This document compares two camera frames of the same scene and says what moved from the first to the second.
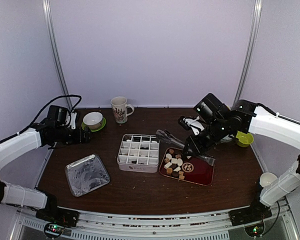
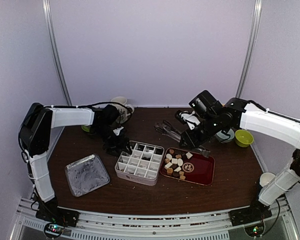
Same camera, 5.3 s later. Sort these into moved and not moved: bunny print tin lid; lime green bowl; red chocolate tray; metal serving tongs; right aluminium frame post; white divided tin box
Moved: metal serving tongs; white divided tin box
Not moved: bunny print tin lid; right aluminium frame post; lime green bowl; red chocolate tray
